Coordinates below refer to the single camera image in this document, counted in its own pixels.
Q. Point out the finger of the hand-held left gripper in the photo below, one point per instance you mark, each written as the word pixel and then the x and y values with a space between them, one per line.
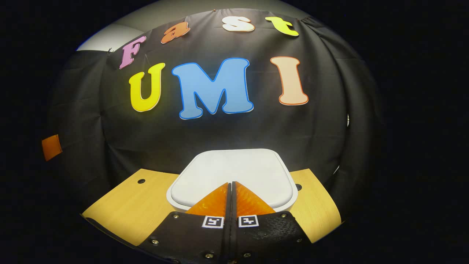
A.
pixel 52 147

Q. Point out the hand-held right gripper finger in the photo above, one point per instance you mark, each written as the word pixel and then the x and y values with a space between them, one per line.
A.
pixel 234 234
pixel 228 234

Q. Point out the wooden desktop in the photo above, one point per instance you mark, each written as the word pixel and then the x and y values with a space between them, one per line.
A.
pixel 139 209

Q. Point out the white desktop garbage bin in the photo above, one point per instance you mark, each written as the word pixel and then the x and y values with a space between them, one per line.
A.
pixel 234 172

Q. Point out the black backdrop cloth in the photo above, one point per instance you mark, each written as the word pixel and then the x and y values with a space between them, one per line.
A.
pixel 220 135

